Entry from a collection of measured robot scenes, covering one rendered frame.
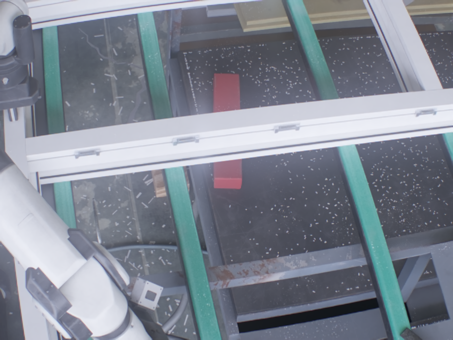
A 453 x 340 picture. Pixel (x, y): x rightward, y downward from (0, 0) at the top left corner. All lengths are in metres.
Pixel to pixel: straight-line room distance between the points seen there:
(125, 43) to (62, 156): 1.45
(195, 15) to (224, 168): 0.86
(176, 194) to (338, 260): 0.32
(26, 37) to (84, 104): 1.45
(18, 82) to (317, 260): 0.64
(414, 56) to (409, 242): 0.40
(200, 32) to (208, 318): 0.94
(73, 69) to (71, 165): 1.35
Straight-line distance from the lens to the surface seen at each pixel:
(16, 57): 1.53
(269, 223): 1.98
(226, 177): 1.99
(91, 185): 2.73
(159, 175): 2.68
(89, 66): 3.02
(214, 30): 2.28
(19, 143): 1.67
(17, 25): 1.47
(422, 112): 1.79
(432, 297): 2.00
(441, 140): 1.87
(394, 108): 1.77
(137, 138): 1.66
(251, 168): 2.05
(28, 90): 1.62
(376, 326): 1.93
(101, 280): 1.18
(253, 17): 2.29
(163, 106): 1.79
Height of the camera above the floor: 2.27
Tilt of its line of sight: 55 degrees down
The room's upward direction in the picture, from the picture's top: 8 degrees clockwise
